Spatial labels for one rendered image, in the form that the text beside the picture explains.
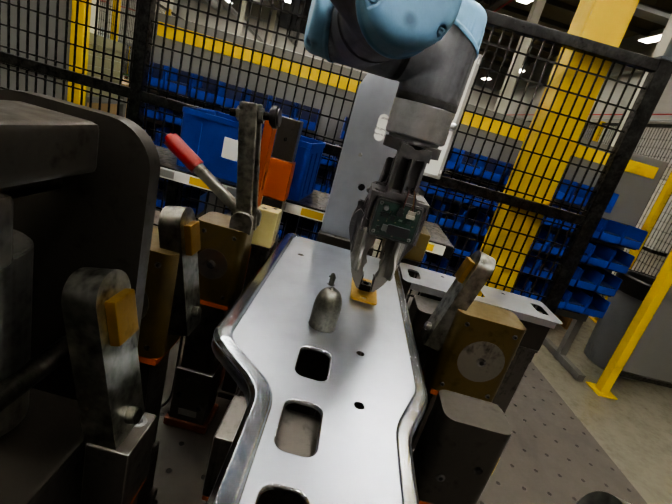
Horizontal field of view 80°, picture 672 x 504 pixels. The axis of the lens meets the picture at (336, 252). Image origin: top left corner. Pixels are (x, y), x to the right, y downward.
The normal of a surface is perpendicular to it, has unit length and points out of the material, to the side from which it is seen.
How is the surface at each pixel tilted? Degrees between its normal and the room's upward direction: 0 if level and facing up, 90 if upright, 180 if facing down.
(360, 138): 90
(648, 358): 90
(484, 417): 0
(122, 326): 78
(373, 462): 0
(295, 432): 0
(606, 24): 90
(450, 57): 91
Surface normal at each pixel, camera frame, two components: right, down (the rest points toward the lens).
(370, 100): -0.07, 0.30
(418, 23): 0.15, 0.34
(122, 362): 1.00, 0.07
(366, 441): 0.26, -0.91
